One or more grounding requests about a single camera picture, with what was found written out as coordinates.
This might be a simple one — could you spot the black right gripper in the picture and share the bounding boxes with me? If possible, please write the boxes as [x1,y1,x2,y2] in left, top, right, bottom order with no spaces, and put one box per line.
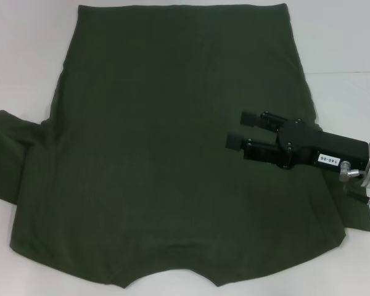
[225,110,370,171]

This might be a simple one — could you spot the dark green t-shirt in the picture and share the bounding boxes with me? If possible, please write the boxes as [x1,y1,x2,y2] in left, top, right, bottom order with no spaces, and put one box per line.
[0,2,370,288]

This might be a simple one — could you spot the right arm cable with plugs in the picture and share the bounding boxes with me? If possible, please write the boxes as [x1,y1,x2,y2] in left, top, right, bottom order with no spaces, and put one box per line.
[340,159,370,214]

